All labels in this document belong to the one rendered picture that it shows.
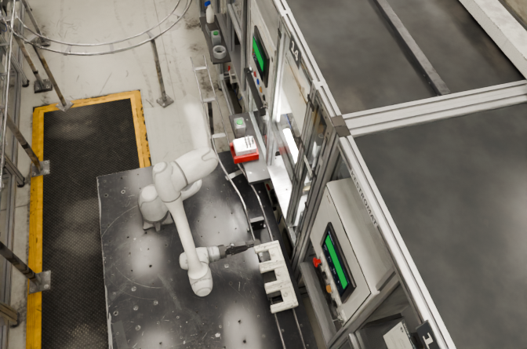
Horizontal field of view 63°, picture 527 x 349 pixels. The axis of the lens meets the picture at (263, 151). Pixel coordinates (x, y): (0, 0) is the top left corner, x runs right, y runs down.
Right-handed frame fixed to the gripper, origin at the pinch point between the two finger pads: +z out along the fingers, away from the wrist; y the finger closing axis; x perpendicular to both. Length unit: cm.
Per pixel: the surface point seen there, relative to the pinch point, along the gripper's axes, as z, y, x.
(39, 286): -144, -85, 42
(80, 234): -115, -86, 76
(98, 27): -87, -88, 320
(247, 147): 10, 14, 55
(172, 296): -50, -20, -11
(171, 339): -54, -20, -33
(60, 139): -128, -87, 172
